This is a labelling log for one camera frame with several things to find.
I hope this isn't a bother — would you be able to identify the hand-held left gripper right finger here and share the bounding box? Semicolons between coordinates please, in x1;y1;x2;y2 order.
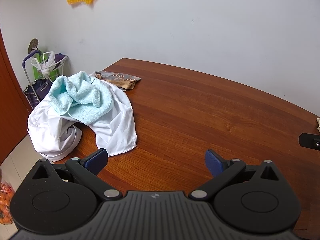
189;149;280;202

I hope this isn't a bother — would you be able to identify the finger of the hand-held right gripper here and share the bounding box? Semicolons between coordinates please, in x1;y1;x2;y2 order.
299;133;320;152

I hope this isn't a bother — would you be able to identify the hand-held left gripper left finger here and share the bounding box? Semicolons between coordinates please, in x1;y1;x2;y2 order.
31;148;123;202

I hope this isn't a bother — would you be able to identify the light blue towel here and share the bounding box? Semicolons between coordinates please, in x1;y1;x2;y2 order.
48;71;114;126

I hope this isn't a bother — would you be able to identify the white garment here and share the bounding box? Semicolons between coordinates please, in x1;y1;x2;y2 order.
27;76;138;162

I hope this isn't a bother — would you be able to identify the brown grey patterned scarf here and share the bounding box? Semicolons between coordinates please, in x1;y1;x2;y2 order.
90;70;142;91

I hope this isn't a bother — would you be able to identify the purple shopping trolley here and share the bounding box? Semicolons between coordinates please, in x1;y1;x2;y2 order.
22;50;53;110

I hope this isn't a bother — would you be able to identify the green bag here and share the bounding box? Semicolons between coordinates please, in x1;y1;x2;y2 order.
32;47;63;83

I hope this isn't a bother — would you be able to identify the orange bag on floor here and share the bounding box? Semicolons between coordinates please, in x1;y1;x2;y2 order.
0;181;16;225

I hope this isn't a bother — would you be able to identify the brown wooden door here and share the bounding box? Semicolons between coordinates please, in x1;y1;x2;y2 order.
0;29;33;166

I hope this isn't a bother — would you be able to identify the white plastic bag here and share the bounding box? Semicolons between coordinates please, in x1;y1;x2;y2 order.
31;51;56;76

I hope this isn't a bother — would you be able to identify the round brown hand fan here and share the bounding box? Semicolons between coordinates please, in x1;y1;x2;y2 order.
27;38;39;54

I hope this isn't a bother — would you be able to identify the white wire rack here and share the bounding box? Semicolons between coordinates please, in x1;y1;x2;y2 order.
42;52;68;78

